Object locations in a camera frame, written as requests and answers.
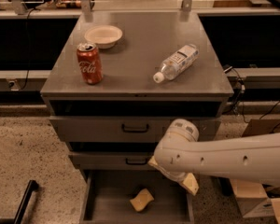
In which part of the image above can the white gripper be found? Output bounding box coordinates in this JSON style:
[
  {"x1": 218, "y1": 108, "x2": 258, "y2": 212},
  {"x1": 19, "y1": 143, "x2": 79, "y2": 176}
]
[{"x1": 148, "y1": 156, "x2": 199, "y2": 196}]

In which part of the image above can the yellow sponge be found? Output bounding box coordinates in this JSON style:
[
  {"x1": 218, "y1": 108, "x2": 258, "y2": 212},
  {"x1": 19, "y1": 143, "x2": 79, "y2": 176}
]
[{"x1": 130, "y1": 189, "x2": 154, "y2": 212}]

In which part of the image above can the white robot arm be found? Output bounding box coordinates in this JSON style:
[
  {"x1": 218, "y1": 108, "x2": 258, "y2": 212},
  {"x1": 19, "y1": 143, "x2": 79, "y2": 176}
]
[{"x1": 148, "y1": 119, "x2": 280, "y2": 194}]

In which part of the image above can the bottom grey open drawer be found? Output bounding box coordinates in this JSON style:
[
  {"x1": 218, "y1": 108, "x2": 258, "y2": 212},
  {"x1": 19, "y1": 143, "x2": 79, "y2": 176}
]
[{"x1": 79, "y1": 170, "x2": 194, "y2": 224}]

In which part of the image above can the middle grey drawer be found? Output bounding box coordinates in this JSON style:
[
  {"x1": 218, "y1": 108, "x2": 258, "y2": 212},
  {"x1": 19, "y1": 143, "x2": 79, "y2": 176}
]
[{"x1": 69, "y1": 152, "x2": 152, "y2": 170}]

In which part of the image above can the grey metal drawer cabinet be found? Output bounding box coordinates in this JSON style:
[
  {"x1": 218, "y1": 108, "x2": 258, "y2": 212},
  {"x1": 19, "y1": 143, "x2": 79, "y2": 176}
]
[{"x1": 39, "y1": 10, "x2": 234, "y2": 224}]

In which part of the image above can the top grey drawer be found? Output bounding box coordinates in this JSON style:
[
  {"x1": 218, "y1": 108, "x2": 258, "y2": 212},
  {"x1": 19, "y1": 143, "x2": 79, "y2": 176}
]
[{"x1": 49, "y1": 115, "x2": 222, "y2": 144}]

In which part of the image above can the black metal leg right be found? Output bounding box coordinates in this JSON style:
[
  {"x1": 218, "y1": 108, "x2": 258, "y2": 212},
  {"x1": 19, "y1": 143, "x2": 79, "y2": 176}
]
[{"x1": 218, "y1": 177, "x2": 232, "y2": 196}]

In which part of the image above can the black metal leg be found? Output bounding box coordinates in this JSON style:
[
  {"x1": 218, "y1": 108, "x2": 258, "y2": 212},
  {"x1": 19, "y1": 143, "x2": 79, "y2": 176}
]
[
  {"x1": 218, "y1": 177, "x2": 232, "y2": 196},
  {"x1": 0, "y1": 180, "x2": 39, "y2": 224}
]

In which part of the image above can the brown cardboard box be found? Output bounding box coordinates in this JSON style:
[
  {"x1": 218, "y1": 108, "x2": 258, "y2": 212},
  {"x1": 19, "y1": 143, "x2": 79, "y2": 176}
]
[{"x1": 230, "y1": 119, "x2": 280, "y2": 224}]

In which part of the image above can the clear plastic water bottle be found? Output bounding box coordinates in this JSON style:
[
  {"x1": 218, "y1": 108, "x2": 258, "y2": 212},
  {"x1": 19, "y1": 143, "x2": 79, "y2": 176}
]
[{"x1": 153, "y1": 44, "x2": 199, "y2": 83}]

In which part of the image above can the black metal leg left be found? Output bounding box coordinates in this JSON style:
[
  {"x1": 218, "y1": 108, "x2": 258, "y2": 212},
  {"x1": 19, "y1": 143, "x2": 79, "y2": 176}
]
[{"x1": 0, "y1": 180, "x2": 39, "y2": 224}]

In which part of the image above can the red cola can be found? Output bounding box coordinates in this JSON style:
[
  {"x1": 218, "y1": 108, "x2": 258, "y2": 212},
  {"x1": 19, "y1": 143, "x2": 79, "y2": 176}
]
[{"x1": 77, "y1": 42, "x2": 103, "y2": 85}]

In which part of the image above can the white paper bowl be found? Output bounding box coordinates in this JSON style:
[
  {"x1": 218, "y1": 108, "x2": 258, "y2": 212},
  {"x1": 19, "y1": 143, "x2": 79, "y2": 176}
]
[{"x1": 84, "y1": 25, "x2": 123, "y2": 49}]

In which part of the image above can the black cables right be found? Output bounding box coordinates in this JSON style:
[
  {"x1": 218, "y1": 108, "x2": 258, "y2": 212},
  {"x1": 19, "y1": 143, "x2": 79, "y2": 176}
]
[{"x1": 223, "y1": 64, "x2": 247, "y2": 115}]

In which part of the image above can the black cable left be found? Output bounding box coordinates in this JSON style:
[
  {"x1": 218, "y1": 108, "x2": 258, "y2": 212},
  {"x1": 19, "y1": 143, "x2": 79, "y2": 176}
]
[{"x1": 20, "y1": 7, "x2": 41, "y2": 91}]

